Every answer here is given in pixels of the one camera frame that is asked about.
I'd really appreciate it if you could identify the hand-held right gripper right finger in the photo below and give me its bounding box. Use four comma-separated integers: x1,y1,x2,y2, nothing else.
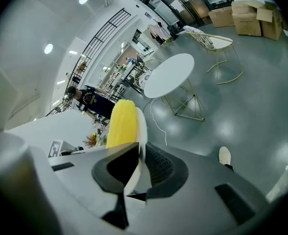
145,142,271,235

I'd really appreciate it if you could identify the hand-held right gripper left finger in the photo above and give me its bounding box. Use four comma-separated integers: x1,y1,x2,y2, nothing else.
33,142,141,235

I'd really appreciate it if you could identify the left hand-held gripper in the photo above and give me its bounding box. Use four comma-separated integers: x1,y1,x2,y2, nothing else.
48,140,85,158

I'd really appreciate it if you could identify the yellow corn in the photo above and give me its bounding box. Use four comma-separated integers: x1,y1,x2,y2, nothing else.
106,99,138,149

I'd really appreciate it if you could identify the white plate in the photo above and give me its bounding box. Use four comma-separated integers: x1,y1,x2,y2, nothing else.
123,106,148,197

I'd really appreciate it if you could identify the white round table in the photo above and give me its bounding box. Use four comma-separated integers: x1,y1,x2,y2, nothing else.
143,53,205,122

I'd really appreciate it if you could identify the orange flower bunch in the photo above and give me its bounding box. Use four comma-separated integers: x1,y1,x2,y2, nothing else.
83,133,108,148

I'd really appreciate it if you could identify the person's white shoe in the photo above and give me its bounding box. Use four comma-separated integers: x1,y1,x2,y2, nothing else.
218,146,232,166

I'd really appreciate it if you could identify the long black railing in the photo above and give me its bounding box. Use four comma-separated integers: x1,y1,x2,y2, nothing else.
45,8,132,117

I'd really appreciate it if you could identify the clothes rack with pink clothes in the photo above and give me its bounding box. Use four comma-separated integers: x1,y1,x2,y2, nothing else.
147,21,171,47

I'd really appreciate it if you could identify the closed brown cardboard box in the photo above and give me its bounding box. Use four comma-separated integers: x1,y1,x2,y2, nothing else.
231,0,263,37
208,7,236,28

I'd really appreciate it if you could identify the open brown cardboard box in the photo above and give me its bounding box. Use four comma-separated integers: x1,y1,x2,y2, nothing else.
256,0,285,42

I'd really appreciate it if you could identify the white floor cable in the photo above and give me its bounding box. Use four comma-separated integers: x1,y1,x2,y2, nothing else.
143,98,168,146

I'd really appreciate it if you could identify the patterned wire chair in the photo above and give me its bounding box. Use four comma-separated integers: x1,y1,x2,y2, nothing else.
134,59,163,91
183,25,244,85

